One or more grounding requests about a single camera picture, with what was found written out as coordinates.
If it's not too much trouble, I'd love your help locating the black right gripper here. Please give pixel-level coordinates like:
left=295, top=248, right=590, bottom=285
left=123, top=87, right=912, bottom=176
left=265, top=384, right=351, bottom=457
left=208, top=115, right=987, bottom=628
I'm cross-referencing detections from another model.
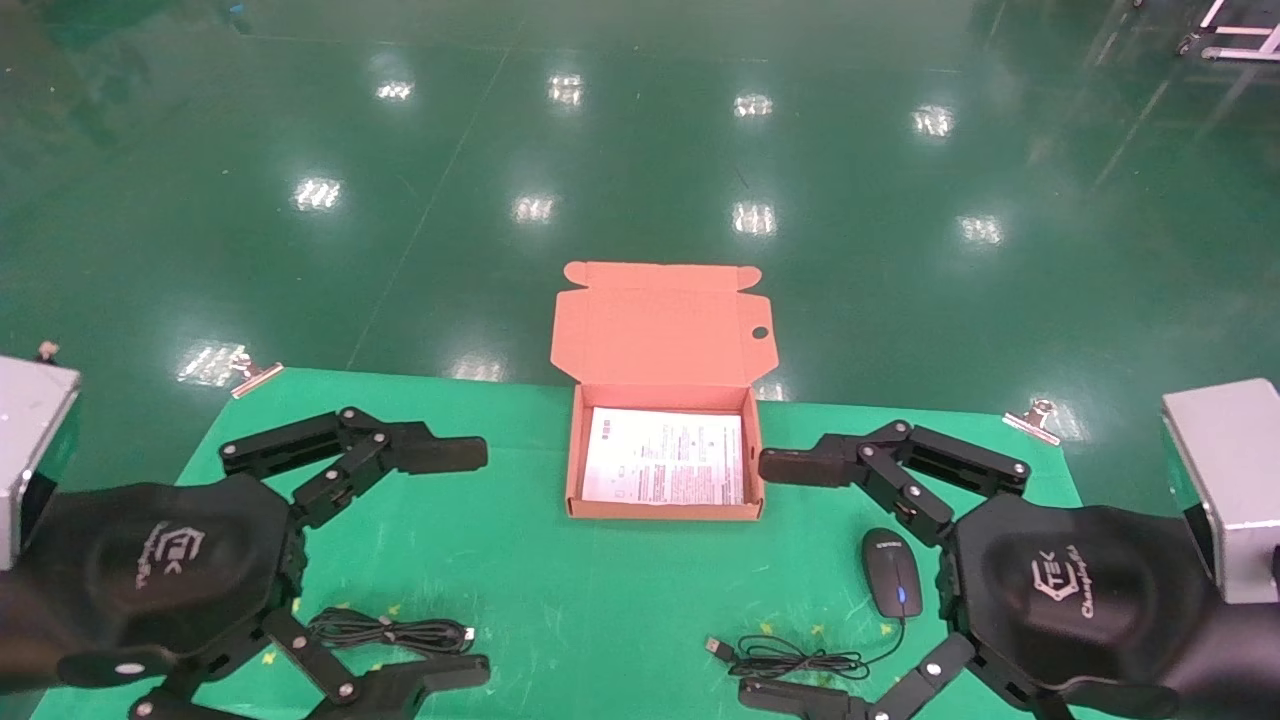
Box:
left=738, top=419, right=1217, bottom=720

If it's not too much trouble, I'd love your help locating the green table mat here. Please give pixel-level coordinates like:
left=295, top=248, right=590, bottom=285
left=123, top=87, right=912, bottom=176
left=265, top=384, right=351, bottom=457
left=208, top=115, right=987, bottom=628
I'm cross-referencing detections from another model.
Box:
left=30, top=368, right=1101, bottom=720

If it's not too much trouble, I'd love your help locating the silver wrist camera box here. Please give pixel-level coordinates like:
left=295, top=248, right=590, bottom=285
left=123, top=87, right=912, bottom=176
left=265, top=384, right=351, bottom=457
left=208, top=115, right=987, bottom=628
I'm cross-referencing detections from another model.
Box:
left=1162, top=378, right=1280, bottom=605
left=0, top=355, right=82, bottom=572

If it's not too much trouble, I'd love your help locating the metal binder clip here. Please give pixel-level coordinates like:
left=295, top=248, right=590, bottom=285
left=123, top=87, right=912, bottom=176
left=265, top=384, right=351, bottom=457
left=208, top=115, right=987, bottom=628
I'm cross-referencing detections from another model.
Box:
left=231, top=349, right=285, bottom=400
left=1002, top=399, right=1062, bottom=447

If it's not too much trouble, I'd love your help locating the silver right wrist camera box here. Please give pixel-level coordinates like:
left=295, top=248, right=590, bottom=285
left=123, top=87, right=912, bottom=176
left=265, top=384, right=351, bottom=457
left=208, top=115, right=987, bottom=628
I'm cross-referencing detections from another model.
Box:
left=1162, top=378, right=1280, bottom=605

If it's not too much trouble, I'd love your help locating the orange cardboard box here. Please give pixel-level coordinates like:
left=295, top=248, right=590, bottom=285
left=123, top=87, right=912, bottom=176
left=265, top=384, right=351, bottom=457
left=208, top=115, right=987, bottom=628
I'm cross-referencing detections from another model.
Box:
left=550, top=262, right=779, bottom=522

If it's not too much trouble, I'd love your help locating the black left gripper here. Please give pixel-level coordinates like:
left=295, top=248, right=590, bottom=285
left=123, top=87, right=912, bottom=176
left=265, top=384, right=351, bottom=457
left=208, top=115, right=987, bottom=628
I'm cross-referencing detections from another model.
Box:
left=0, top=406, right=492, bottom=720

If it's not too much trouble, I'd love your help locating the white printed paper sheet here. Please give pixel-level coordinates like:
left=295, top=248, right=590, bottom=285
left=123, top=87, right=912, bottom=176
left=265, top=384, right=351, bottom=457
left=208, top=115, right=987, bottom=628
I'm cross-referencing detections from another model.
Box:
left=582, top=407, right=747, bottom=506

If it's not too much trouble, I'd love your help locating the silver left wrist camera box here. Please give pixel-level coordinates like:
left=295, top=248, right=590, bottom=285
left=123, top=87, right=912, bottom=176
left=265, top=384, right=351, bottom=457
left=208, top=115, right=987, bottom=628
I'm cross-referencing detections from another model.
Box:
left=0, top=355, right=82, bottom=572

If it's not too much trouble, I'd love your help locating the black data cable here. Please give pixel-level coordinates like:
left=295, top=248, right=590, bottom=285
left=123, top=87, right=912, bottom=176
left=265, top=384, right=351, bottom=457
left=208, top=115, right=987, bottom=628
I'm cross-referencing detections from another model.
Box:
left=307, top=604, right=477, bottom=657

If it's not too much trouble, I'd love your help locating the white metal cart frame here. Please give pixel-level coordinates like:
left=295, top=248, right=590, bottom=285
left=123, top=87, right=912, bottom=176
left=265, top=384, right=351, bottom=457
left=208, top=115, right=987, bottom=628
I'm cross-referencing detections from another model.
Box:
left=1177, top=0, right=1280, bottom=64

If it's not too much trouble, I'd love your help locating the black mouse cable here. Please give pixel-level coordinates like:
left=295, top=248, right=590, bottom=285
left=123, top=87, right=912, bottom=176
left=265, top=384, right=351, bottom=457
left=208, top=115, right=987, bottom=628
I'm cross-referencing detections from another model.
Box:
left=705, top=528, right=924, bottom=687

